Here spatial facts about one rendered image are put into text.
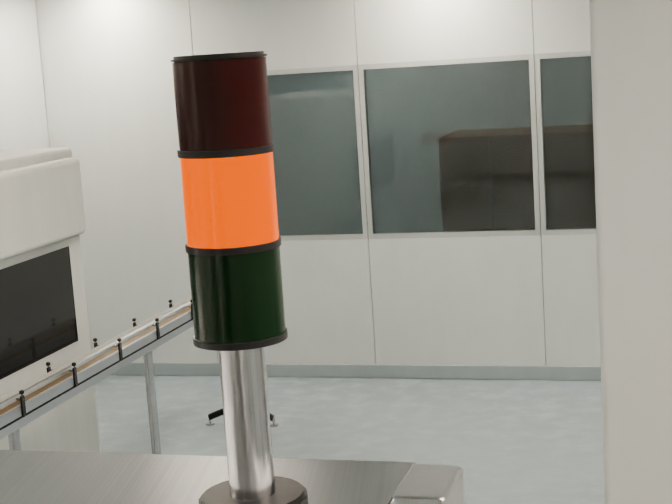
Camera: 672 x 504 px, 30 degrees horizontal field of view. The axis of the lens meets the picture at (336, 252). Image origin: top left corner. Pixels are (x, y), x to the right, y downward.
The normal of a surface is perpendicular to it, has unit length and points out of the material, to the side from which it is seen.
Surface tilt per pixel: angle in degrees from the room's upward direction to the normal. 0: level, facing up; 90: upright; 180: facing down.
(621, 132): 90
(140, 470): 0
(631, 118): 90
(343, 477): 0
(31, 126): 90
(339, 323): 90
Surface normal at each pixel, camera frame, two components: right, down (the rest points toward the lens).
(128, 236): -0.27, 0.17
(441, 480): -0.07, -0.98
